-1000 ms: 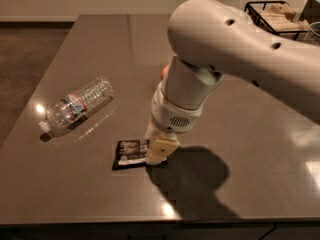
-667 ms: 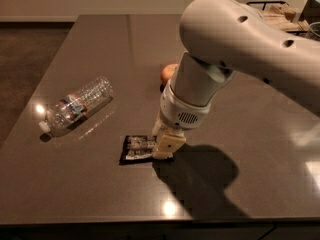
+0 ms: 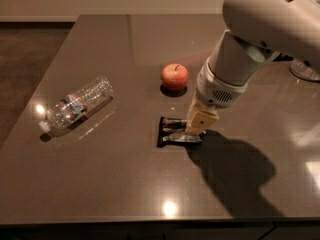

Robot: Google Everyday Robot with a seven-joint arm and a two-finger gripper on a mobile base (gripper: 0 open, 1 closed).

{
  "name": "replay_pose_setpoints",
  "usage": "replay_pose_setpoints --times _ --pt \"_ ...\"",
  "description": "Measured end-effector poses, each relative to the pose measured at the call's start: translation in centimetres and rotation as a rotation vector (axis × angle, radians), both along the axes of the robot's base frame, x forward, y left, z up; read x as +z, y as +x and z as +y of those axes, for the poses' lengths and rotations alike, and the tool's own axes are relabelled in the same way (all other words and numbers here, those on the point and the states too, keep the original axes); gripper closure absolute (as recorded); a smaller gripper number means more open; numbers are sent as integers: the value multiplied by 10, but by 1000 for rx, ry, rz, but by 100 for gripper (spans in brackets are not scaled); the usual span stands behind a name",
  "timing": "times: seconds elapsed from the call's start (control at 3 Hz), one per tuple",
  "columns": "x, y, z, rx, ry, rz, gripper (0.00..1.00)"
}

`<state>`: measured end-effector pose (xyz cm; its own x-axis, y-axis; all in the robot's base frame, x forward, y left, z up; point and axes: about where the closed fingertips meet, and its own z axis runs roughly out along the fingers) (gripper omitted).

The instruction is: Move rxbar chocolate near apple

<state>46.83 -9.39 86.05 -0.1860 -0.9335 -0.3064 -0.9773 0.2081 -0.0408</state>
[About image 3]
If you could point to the red apple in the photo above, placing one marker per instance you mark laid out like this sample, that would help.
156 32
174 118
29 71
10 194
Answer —
174 77

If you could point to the black rxbar chocolate wrapper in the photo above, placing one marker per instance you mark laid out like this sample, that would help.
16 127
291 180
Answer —
172 131

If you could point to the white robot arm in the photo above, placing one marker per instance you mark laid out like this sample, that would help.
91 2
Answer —
257 32

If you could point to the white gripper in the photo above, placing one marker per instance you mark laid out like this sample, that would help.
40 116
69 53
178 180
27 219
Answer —
216 90

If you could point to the clear plastic water bottle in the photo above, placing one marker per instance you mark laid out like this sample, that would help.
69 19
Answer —
77 105

